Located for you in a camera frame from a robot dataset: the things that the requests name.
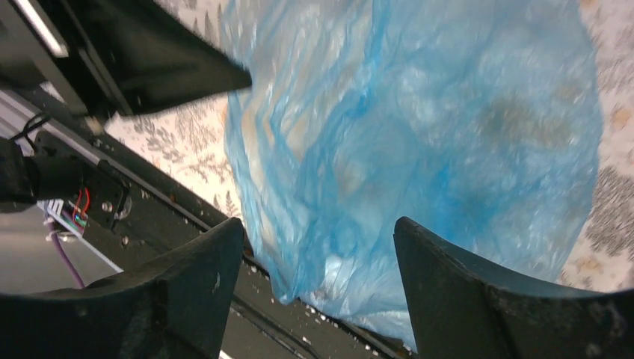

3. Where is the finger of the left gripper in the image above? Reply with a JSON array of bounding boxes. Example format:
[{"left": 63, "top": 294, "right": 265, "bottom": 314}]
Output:
[{"left": 40, "top": 1, "right": 252, "bottom": 117}]

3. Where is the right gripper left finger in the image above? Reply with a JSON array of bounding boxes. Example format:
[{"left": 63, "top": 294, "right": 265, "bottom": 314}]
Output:
[{"left": 1, "top": 218, "right": 244, "bottom": 358}]

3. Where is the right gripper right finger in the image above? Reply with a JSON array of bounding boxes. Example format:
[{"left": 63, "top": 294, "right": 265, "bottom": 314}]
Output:
[{"left": 394, "top": 217, "right": 633, "bottom": 358}]

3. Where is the blue plastic trash bag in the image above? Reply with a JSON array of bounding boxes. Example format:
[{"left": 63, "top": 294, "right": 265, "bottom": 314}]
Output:
[{"left": 221, "top": 0, "right": 603, "bottom": 346}]

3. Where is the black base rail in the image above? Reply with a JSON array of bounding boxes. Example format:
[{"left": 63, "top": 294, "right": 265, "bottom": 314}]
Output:
[{"left": 0, "top": 84, "right": 417, "bottom": 359}]

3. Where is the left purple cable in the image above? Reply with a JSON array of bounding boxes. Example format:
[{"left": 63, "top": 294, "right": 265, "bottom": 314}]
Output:
[{"left": 44, "top": 218, "right": 87, "bottom": 291}]

